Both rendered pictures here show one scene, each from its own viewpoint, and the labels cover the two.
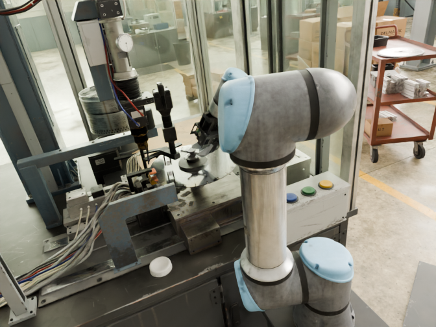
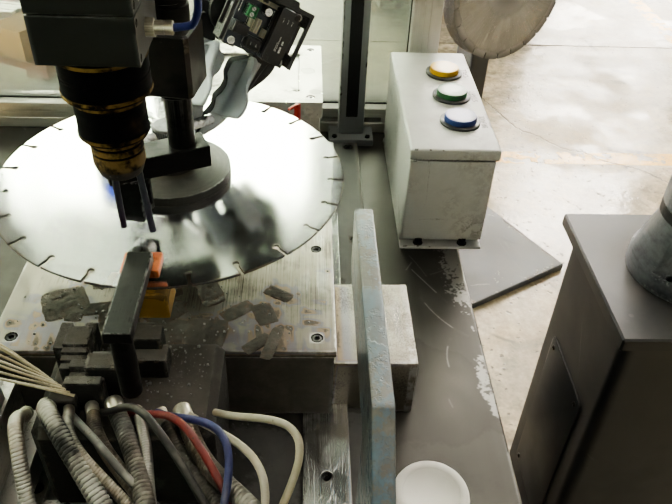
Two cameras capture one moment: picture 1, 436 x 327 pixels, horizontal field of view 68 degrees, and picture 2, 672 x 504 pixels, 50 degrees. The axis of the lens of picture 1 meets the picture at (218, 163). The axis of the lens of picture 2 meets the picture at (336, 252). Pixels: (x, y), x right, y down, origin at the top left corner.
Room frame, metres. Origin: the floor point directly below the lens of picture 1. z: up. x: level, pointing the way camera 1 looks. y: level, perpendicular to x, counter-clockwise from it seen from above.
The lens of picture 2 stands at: (0.75, 0.61, 1.34)
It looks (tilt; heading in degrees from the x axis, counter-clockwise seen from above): 39 degrees down; 287
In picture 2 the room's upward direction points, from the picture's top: 3 degrees clockwise
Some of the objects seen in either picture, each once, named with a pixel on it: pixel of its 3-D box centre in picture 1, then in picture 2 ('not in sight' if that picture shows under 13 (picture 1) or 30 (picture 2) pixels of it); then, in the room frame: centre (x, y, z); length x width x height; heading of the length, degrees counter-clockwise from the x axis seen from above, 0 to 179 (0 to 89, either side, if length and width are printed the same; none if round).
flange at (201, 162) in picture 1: (193, 159); (171, 162); (1.08, 0.09, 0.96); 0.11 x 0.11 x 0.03
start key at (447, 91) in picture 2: (308, 191); (451, 95); (0.87, -0.28, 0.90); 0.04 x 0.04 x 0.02
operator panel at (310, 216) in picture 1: (305, 207); (433, 144); (0.89, -0.28, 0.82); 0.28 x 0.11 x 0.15; 110
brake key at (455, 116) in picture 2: (290, 198); (459, 121); (0.85, -0.22, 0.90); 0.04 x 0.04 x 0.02
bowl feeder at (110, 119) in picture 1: (117, 119); not in sight; (1.74, 0.53, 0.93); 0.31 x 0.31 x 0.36
